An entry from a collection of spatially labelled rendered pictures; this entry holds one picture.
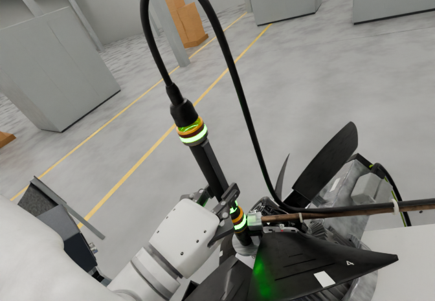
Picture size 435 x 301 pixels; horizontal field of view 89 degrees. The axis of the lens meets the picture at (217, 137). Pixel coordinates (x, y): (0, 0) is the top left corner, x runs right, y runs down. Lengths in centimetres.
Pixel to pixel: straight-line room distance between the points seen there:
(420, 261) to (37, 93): 633
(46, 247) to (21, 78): 599
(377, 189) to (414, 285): 29
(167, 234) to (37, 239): 18
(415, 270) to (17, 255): 68
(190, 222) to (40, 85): 610
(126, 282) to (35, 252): 12
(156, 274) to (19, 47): 618
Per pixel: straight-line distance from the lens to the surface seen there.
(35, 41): 651
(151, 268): 38
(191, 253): 38
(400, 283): 66
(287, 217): 51
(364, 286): 67
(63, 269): 34
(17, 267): 39
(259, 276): 43
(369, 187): 81
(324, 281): 39
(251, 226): 51
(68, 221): 110
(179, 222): 41
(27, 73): 635
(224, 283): 67
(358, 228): 82
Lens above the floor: 179
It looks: 35 degrees down
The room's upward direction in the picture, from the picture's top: 23 degrees counter-clockwise
